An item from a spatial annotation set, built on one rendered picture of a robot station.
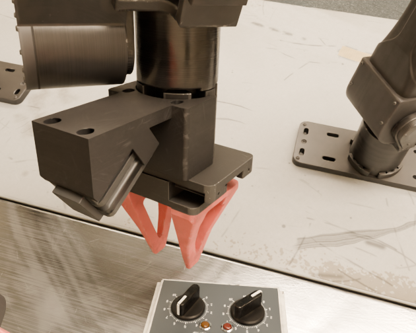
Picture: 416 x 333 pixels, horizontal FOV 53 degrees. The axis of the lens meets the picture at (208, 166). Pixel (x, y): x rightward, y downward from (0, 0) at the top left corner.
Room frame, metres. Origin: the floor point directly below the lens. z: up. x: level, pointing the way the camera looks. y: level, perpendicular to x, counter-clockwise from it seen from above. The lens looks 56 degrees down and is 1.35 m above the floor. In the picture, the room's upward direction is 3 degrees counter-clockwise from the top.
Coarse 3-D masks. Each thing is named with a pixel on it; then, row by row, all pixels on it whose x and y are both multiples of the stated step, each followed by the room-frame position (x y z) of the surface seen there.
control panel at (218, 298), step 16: (176, 288) 0.14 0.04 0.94; (208, 288) 0.14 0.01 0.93; (224, 288) 0.13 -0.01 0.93; (240, 288) 0.13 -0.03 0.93; (256, 288) 0.13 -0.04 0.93; (272, 288) 0.13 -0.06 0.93; (160, 304) 0.12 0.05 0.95; (208, 304) 0.12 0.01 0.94; (224, 304) 0.12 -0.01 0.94; (272, 304) 0.11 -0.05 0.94; (160, 320) 0.10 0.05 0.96; (176, 320) 0.10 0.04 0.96; (192, 320) 0.10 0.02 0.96; (208, 320) 0.10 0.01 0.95; (224, 320) 0.10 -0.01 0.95; (272, 320) 0.10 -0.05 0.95
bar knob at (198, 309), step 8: (192, 288) 0.13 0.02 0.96; (184, 296) 0.12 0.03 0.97; (192, 296) 0.12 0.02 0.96; (176, 304) 0.11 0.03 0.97; (184, 304) 0.11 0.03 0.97; (192, 304) 0.11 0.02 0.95; (200, 304) 0.12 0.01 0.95; (176, 312) 0.11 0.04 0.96; (184, 312) 0.11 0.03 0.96; (192, 312) 0.11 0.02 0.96; (200, 312) 0.11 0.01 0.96
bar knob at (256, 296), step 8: (248, 296) 0.12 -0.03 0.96; (256, 296) 0.12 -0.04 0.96; (232, 304) 0.11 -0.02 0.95; (240, 304) 0.11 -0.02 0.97; (248, 304) 0.11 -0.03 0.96; (256, 304) 0.11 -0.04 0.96; (232, 312) 0.11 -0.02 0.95; (240, 312) 0.10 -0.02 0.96; (248, 312) 0.10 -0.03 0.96; (256, 312) 0.10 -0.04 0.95; (264, 312) 0.10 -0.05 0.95; (240, 320) 0.10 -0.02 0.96; (248, 320) 0.10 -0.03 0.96; (256, 320) 0.10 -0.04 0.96
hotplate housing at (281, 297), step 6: (162, 282) 0.14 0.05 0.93; (204, 282) 0.15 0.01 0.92; (210, 282) 0.14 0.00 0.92; (156, 288) 0.14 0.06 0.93; (156, 294) 0.13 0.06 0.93; (282, 294) 0.13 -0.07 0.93; (156, 300) 0.12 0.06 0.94; (282, 300) 0.12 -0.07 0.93; (282, 306) 0.11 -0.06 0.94; (150, 312) 0.11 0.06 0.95; (282, 312) 0.11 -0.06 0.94; (150, 318) 0.10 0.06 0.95; (282, 318) 0.10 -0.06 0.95; (150, 324) 0.10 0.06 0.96; (282, 324) 0.09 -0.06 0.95; (144, 330) 0.09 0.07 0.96; (282, 330) 0.09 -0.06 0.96
